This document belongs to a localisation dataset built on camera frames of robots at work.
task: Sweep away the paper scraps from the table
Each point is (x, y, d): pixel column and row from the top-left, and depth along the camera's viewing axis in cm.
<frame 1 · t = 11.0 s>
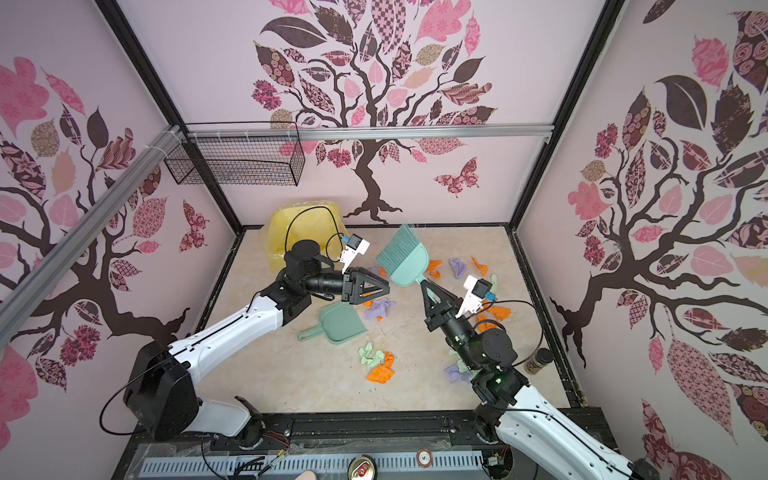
left hand: (386, 293, 66), fingers open
right hand: (426, 282, 63), fingers closed
green plastic dustpan: (336, 323, 94), point 2 cm above the table
cream trash bin yellow bag: (313, 220, 94), point 22 cm above the table
purple paper scrap center: (379, 308, 94), point 4 cm above the table
purple paper scrap back: (457, 266, 109), point 2 cm above the table
small orange scrap back right: (483, 268, 108), point 2 cm above the table
green paper scrap front center: (367, 359, 85), point 3 cm above the table
orange paper scrap front center: (382, 373, 85), on the table
purple paper scrap front right: (454, 375, 83), point 2 cm above the table
brown bottle at right edge: (542, 358, 77), point 11 cm above the table

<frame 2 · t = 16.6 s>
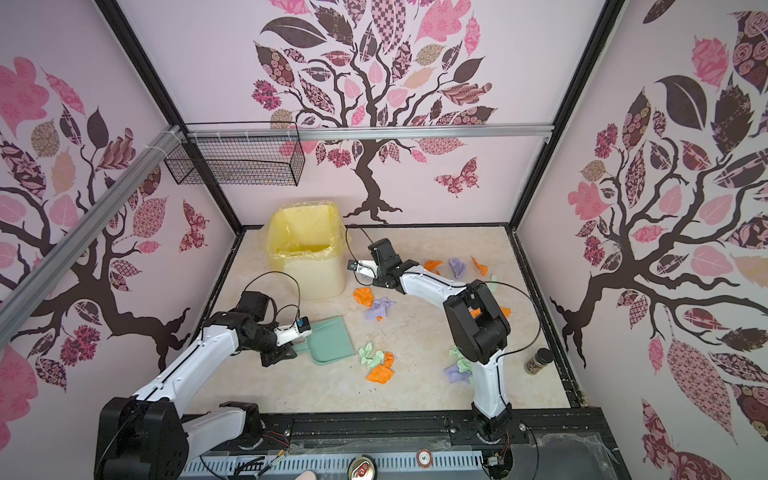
left hand: (286, 351, 83), fingers closed
right hand: (381, 258, 96), fingers closed
orange paper scrap center: (364, 295, 102), on the table
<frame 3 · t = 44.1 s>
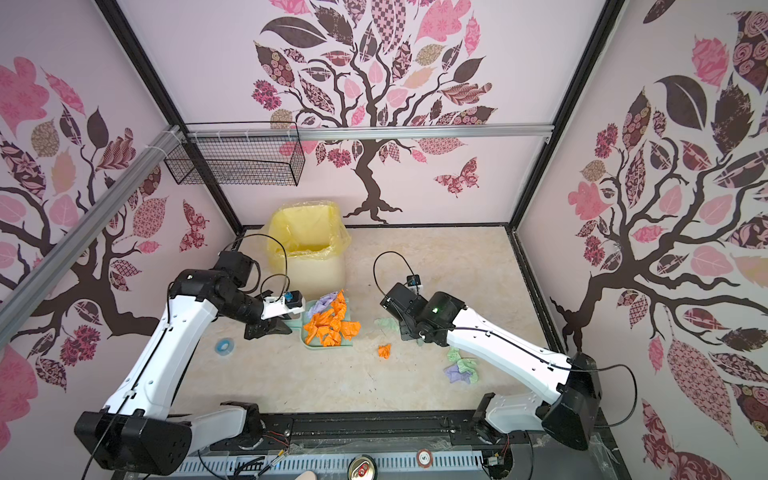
left hand: (281, 326, 72), fingers closed
right hand: (413, 319, 76), fingers closed
purple paper scrap back: (322, 304, 74), point 23 cm above the table
orange paper scrap right pile: (330, 326, 72), point 21 cm above the table
small orange scrap front: (384, 351, 88), point 2 cm above the table
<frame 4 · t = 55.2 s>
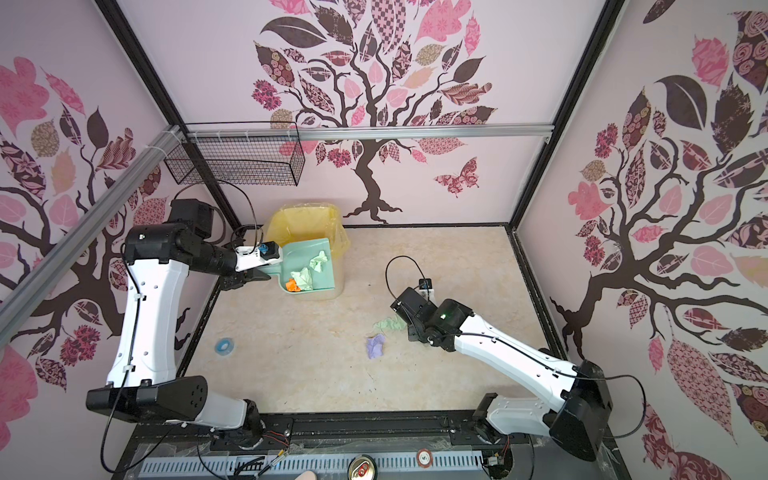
left hand: (258, 271, 68), fingers closed
right hand: (421, 321, 78), fingers closed
green plastic dustpan: (305, 266, 71), point 32 cm above the table
purple paper scrap front right: (375, 346, 89), on the table
small orange scrap front: (291, 286, 68), point 31 cm above the table
light green scrap right: (316, 262, 71), point 32 cm above the table
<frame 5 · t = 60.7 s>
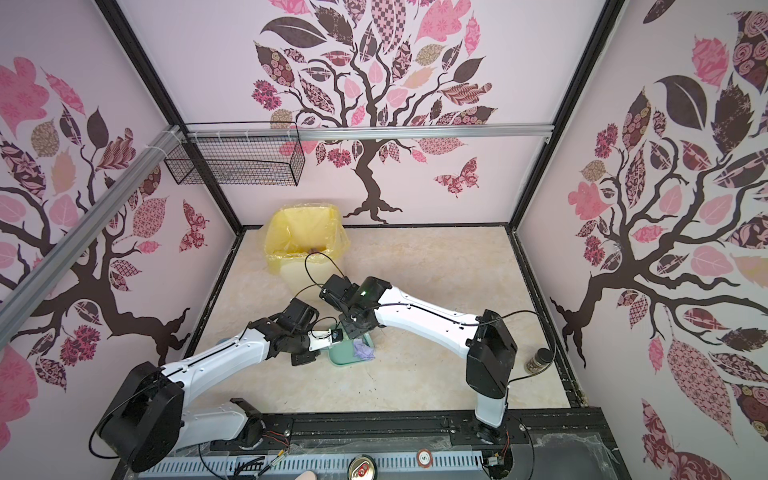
left hand: (311, 347, 86), fingers closed
right hand: (357, 320, 79), fingers closed
green plastic dustpan: (343, 352, 87), point 3 cm above the table
purple paper scrap front right: (363, 351, 87), point 3 cm above the table
